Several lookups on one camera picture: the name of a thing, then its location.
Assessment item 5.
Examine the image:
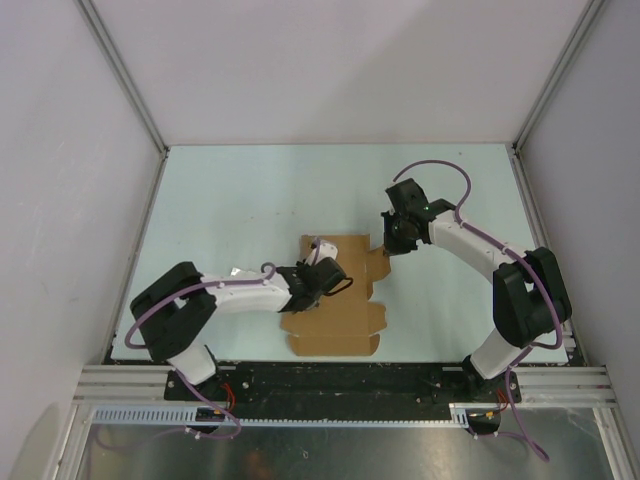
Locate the aluminium frame rail right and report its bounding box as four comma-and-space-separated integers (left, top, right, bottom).
510, 0, 609, 156

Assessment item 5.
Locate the brown cardboard box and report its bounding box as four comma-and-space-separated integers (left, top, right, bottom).
280, 235, 391, 357

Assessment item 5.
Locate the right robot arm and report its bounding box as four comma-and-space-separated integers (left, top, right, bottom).
381, 178, 572, 401

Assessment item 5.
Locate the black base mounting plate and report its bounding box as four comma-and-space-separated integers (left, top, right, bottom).
102, 357, 584, 406

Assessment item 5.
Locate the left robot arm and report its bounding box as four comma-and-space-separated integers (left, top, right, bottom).
124, 257, 353, 400

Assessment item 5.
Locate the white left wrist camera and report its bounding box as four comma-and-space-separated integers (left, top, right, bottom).
304, 237, 338, 266

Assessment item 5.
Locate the aluminium frame rail left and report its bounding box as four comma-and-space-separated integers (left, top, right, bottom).
73, 0, 169, 156

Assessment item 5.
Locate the grey slotted cable duct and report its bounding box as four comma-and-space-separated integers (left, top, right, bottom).
93, 404, 498, 428

